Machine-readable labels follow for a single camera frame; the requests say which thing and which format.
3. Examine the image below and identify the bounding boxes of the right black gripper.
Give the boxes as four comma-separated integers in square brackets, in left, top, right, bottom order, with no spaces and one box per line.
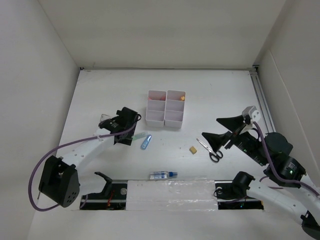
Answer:
[200,114,268,166]

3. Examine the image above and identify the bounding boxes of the green capped correction tape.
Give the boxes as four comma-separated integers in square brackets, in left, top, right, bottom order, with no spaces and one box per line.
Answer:
[132,132,148,141]

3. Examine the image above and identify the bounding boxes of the blue transparent stapler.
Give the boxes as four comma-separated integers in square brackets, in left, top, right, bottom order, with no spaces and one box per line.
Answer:
[140,134,152,150]

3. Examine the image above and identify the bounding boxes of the red highlighter pen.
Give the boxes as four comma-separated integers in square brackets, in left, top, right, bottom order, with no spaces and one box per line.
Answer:
[148,94,166,101]

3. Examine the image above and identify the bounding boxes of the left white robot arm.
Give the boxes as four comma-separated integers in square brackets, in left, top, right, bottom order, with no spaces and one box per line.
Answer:
[38,107,142,208]

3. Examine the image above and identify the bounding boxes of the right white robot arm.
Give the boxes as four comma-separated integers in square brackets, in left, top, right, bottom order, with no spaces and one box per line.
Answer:
[201,113,320,240]

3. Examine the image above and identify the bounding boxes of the left white compartment organizer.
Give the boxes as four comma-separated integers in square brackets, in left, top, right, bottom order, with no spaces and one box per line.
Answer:
[145,90,167,128]

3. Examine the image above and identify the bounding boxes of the white compartment organizer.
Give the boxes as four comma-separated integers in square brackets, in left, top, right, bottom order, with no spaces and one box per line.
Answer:
[145,90,167,128]
[164,90,186,129]

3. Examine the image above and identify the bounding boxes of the yellow eraser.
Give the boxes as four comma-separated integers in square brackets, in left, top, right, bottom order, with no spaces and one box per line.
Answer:
[189,146,197,154]

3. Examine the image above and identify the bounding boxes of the right white compartment organizer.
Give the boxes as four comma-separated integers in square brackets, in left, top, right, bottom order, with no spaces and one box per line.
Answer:
[164,90,186,129]

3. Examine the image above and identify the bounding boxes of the blue capped glue bottle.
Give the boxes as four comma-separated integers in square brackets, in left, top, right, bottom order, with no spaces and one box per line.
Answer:
[149,171,178,180]

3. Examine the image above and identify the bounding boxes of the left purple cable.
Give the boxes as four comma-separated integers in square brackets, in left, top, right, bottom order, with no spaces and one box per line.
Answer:
[27,122,137,212]

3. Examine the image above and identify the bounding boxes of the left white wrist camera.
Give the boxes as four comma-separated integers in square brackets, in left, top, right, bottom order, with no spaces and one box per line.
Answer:
[99,114,111,124]

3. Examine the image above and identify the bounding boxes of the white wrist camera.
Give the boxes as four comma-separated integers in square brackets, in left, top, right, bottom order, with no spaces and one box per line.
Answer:
[241,106,261,133]
[99,114,111,124]

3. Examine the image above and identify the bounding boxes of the black handled scissors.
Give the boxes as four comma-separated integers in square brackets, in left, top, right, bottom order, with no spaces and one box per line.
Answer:
[196,138,224,163]

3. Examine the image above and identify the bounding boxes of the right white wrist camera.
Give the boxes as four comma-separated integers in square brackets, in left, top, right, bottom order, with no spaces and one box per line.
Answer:
[241,106,261,133]

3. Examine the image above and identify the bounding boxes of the aluminium rail right side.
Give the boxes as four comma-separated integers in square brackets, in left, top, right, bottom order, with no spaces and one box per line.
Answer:
[249,65,275,133]

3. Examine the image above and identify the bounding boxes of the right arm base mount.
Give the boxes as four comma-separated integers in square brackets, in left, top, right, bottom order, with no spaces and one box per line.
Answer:
[213,181,264,210]

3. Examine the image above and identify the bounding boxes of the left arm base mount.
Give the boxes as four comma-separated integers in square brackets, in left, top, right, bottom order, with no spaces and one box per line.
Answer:
[79,171,128,211]

